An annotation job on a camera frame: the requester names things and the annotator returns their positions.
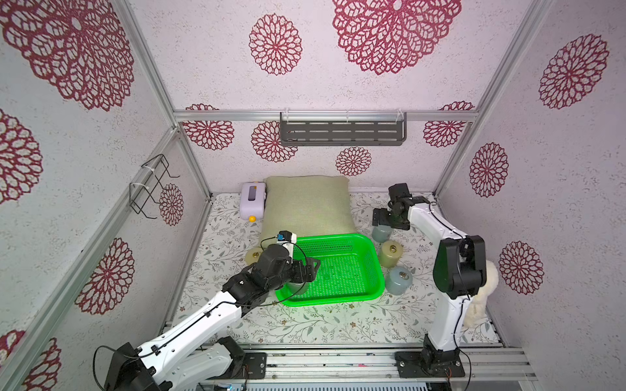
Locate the blue-grey canister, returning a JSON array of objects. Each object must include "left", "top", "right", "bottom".
[{"left": 372, "top": 225, "right": 393, "bottom": 244}]

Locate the yellow canister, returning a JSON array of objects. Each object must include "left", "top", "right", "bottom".
[{"left": 378, "top": 240, "right": 404, "bottom": 268}]

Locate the green plastic basket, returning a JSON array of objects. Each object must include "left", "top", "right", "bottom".
[{"left": 276, "top": 234, "right": 385, "bottom": 307}]

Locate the yellow-green canister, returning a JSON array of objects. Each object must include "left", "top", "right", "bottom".
[{"left": 245, "top": 247, "right": 263, "bottom": 266}]

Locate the blue canister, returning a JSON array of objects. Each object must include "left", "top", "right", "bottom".
[{"left": 385, "top": 267, "right": 412, "bottom": 296}]

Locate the green canister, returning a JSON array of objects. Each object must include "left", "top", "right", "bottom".
[{"left": 287, "top": 282, "right": 309, "bottom": 296}]

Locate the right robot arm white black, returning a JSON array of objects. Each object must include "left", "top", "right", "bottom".
[{"left": 373, "top": 183, "right": 487, "bottom": 373}]

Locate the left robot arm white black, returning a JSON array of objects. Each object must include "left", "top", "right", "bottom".
[{"left": 97, "top": 243, "right": 321, "bottom": 390}]

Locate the green linen cushion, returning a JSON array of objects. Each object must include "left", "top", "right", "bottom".
[{"left": 259, "top": 175, "right": 357, "bottom": 243}]

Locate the lilac toaster toy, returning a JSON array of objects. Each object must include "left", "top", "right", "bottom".
[{"left": 240, "top": 182, "right": 266, "bottom": 223}]

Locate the white plush dog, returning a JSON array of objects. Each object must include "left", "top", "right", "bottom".
[{"left": 463, "top": 261, "right": 500, "bottom": 327}]

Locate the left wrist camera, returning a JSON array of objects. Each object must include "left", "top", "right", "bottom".
[{"left": 276, "top": 231, "right": 297, "bottom": 257}]

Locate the grey wall shelf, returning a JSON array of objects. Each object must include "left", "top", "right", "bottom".
[{"left": 279, "top": 112, "right": 407, "bottom": 147}]

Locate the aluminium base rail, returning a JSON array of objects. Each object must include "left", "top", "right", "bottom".
[{"left": 126, "top": 322, "right": 538, "bottom": 384}]

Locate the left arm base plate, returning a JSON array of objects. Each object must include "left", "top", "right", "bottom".
[{"left": 214, "top": 352, "right": 267, "bottom": 380}]

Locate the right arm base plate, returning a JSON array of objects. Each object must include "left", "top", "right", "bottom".
[{"left": 394, "top": 350, "right": 466, "bottom": 379}]

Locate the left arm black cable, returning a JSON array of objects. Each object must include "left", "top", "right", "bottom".
[{"left": 92, "top": 234, "right": 309, "bottom": 391}]

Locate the black wire wall rack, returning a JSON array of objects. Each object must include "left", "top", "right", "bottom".
[{"left": 128, "top": 153, "right": 179, "bottom": 220}]

